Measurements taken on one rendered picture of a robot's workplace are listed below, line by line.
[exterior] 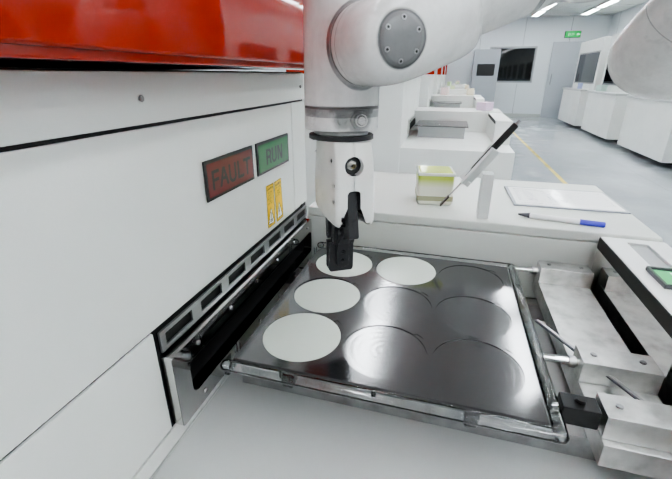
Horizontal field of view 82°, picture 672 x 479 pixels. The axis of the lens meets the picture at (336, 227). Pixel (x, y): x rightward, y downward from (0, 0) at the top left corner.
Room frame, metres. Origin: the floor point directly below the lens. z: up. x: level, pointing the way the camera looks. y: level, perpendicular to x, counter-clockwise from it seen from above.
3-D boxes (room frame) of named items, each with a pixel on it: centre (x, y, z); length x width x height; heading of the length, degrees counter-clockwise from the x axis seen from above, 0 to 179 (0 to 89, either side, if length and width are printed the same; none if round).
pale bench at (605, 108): (8.12, -5.83, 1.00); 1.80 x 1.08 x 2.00; 164
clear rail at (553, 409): (0.45, -0.26, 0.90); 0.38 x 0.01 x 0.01; 164
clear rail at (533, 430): (0.32, -0.04, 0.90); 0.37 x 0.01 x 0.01; 74
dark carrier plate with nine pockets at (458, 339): (0.49, -0.09, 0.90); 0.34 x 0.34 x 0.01; 74
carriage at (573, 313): (0.44, -0.35, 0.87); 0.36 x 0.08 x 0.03; 164
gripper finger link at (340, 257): (0.44, -0.01, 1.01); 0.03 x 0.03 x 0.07; 17
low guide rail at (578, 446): (0.36, -0.11, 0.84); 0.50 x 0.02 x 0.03; 74
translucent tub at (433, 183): (0.80, -0.21, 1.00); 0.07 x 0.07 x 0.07; 83
